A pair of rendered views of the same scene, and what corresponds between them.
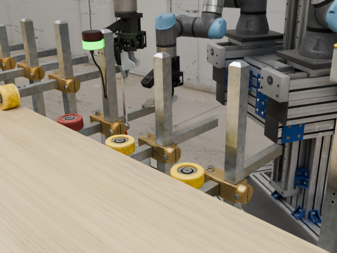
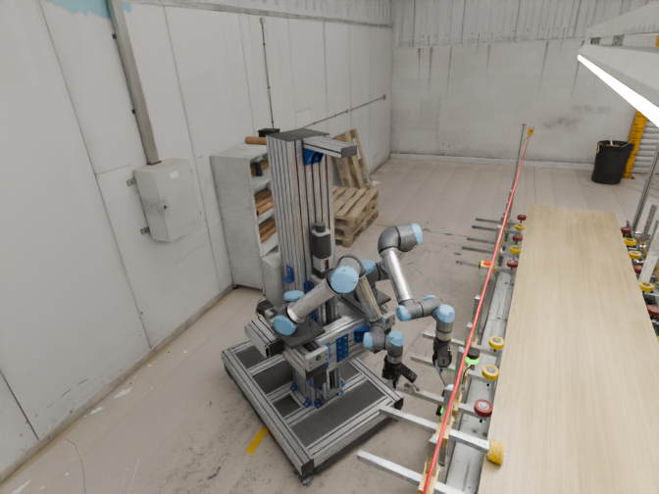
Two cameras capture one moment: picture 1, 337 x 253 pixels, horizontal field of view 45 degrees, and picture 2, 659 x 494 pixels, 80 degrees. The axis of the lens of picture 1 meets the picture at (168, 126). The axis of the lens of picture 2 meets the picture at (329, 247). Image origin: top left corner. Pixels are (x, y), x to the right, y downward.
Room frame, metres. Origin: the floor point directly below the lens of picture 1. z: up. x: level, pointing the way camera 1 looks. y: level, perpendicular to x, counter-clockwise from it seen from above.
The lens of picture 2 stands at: (2.22, 1.35, 2.40)
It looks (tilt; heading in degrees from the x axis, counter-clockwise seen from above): 26 degrees down; 253
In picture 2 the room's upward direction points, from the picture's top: 3 degrees counter-clockwise
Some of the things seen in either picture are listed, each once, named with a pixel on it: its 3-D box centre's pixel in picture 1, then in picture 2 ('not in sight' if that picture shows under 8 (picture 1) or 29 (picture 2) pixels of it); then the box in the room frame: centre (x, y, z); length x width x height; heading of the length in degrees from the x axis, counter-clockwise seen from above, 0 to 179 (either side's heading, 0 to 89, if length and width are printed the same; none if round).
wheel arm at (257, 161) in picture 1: (235, 174); (459, 343); (0.99, -0.18, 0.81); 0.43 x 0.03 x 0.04; 135
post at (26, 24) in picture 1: (34, 79); (430, 479); (1.62, 0.54, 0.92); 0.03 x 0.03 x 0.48; 45
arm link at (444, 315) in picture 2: not in sight; (444, 318); (1.33, 0.12, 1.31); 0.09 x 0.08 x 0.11; 88
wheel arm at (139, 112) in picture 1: (119, 119); (439, 401); (1.34, 0.17, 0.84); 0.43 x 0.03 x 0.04; 135
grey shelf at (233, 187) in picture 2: not in sight; (263, 215); (1.73, -2.87, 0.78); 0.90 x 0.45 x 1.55; 48
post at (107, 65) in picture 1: (110, 103); (456, 386); (1.27, 0.19, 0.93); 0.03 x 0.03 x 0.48; 45
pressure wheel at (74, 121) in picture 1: (71, 133); (481, 413); (1.20, 0.31, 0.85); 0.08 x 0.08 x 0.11
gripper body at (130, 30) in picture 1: (129, 31); (441, 345); (1.33, 0.12, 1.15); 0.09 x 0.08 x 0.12; 65
